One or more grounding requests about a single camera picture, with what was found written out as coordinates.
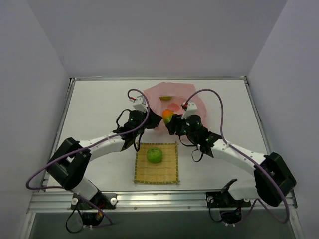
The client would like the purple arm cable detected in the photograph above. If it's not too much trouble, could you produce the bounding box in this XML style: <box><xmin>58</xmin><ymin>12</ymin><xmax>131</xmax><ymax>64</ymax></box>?
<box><xmin>183</xmin><ymin>88</ymin><xmax>290</xmax><ymax>224</ymax></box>
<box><xmin>26</xmin><ymin>88</ymin><xmax>151</xmax><ymax>228</ymax></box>

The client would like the woven bamboo mat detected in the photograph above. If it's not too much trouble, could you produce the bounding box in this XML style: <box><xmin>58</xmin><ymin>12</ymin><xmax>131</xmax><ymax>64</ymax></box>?
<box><xmin>133</xmin><ymin>142</ymin><xmax>179</xmax><ymax>185</ymax></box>

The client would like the aluminium table frame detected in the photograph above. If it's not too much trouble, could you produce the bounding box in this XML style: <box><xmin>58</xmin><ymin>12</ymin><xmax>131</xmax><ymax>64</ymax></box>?
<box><xmin>26</xmin><ymin>77</ymin><xmax>295</xmax><ymax>239</ymax></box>

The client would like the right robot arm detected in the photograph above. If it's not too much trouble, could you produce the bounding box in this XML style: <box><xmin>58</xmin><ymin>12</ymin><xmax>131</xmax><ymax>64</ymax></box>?
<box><xmin>162</xmin><ymin>110</ymin><xmax>297</xmax><ymax>207</ymax></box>

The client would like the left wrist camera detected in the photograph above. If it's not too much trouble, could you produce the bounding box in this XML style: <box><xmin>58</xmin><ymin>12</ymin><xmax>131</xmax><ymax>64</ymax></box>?
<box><xmin>133</xmin><ymin>96</ymin><xmax>148</xmax><ymax>112</ymax></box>

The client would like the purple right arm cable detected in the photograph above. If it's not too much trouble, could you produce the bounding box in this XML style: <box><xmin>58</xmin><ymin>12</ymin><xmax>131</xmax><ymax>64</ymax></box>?
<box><xmin>183</xmin><ymin>88</ymin><xmax>290</xmax><ymax>224</ymax></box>

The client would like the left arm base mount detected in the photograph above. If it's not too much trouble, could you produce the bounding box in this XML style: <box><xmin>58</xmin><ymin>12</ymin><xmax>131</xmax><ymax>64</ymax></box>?
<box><xmin>71</xmin><ymin>191</ymin><xmax>117</xmax><ymax>228</ymax></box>

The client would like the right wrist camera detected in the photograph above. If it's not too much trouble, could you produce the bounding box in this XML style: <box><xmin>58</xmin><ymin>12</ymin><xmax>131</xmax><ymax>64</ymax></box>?
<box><xmin>181</xmin><ymin>102</ymin><xmax>197</xmax><ymax>120</ymax></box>

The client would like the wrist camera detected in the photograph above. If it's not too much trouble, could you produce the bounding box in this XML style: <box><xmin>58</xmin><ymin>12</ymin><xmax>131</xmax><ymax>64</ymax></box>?
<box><xmin>181</xmin><ymin>102</ymin><xmax>197</xmax><ymax>120</ymax></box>
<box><xmin>133</xmin><ymin>96</ymin><xmax>148</xmax><ymax>112</ymax></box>

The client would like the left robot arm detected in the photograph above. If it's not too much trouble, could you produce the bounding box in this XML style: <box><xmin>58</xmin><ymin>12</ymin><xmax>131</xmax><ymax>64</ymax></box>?
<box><xmin>46</xmin><ymin>110</ymin><xmax>162</xmax><ymax>209</ymax></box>

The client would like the green orange fake mango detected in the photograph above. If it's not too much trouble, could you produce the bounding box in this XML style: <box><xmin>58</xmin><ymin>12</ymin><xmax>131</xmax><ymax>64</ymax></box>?
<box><xmin>162</xmin><ymin>109</ymin><xmax>174</xmax><ymax>125</ymax></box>

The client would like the pink plastic bag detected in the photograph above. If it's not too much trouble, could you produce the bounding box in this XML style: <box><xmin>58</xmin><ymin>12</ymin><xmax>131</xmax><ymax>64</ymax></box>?
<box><xmin>144</xmin><ymin>82</ymin><xmax>207</xmax><ymax>134</ymax></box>

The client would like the green fake guava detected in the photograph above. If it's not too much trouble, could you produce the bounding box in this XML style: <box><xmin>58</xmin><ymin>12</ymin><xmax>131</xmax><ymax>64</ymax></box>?
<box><xmin>147</xmin><ymin>147</ymin><xmax>162</xmax><ymax>164</ymax></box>

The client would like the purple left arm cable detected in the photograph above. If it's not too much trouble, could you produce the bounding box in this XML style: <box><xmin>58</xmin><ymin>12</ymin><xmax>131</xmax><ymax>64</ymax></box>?
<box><xmin>26</xmin><ymin>88</ymin><xmax>151</xmax><ymax>228</ymax></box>

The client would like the green fake pear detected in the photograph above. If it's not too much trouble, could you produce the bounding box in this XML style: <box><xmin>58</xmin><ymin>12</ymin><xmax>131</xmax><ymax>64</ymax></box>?
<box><xmin>159</xmin><ymin>96</ymin><xmax>172</xmax><ymax>101</ymax></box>

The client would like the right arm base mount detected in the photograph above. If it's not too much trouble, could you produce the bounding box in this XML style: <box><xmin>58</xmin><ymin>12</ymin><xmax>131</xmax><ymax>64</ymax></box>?
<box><xmin>205</xmin><ymin>191</ymin><xmax>252</xmax><ymax>225</ymax></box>

